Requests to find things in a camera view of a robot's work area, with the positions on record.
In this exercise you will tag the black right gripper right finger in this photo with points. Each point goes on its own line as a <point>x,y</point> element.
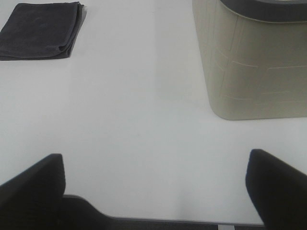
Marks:
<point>277,190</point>

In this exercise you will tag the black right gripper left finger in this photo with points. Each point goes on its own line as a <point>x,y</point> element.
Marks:
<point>30,200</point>

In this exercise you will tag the dark grey towel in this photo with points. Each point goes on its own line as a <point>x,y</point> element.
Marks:
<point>41,31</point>

